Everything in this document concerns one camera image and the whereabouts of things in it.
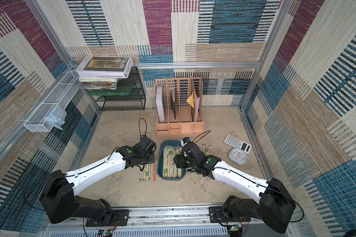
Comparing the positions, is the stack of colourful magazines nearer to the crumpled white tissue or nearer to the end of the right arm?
the crumpled white tissue

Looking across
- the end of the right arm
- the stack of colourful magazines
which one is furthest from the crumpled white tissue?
the end of the right arm

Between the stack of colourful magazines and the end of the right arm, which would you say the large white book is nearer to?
the stack of colourful magazines

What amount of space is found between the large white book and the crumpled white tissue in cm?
22

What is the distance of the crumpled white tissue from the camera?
26.3 inches

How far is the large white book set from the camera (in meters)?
0.82
